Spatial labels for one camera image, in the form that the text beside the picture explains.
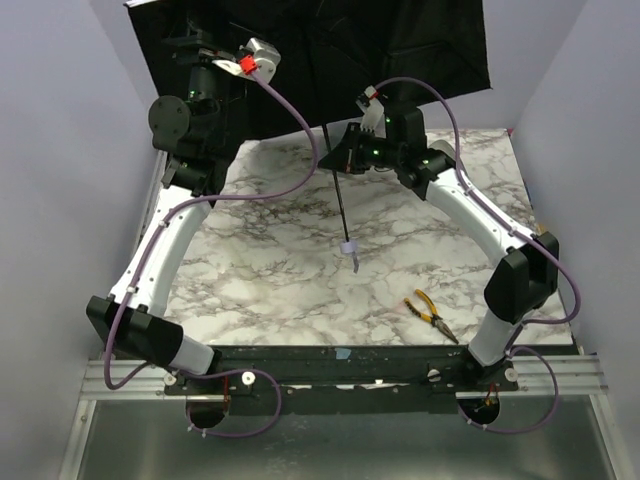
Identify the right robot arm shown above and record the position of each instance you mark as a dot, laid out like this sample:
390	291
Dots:
524	276

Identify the beige umbrella case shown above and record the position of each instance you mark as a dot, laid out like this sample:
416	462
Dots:
445	147

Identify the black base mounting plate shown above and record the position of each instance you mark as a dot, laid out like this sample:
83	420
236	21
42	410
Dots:
323	380

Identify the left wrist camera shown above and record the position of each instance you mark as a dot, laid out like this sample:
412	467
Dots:
255	57

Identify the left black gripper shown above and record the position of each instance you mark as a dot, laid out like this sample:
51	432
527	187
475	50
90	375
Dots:
198	55

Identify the lavender umbrella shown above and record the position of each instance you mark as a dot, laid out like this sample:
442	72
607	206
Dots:
412	52

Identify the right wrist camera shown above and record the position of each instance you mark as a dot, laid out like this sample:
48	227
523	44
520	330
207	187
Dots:
372	109

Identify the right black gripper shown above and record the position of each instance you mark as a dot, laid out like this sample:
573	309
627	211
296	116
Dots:
351	155

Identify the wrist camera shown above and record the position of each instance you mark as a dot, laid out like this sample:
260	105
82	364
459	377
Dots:
255	57
372	109

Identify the yellow handled pliers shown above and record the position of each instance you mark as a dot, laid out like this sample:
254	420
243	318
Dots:
432	316

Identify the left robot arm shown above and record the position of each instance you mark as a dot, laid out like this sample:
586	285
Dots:
201	133

